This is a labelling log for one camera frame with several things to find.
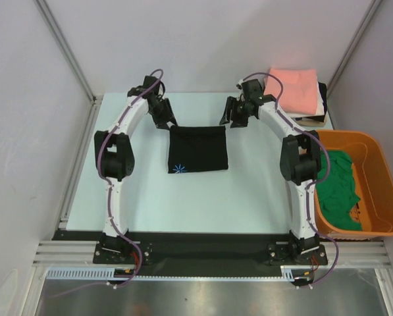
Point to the pink folded t shirt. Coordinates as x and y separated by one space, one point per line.
300 89

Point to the left aluminium corner post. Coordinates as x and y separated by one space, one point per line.
61 41

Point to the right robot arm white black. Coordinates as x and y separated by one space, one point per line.
300 158

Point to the black t shirt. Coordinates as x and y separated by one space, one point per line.
197 149
322 98

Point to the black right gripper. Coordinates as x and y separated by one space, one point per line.
235 109

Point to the right aluminium corner post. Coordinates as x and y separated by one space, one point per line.
359 34

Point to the aluminium frame rail front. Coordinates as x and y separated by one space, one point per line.
352 255

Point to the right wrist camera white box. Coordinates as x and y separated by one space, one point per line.
243 85

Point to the beige folded t shirt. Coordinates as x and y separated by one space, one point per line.
308 122

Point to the aluminium corner post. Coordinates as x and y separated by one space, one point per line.
359 34
61 41

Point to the orange plastic bin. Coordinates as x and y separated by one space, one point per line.
373 185

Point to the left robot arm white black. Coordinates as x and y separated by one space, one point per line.
115 161

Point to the green t shirt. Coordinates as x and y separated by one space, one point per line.
336 195

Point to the slotted cable duct rail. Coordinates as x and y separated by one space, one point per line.
120 275

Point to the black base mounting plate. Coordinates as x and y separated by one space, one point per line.
272 249

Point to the black folded t shirt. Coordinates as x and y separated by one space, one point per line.
322 98

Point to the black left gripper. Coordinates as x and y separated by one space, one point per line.
167 116

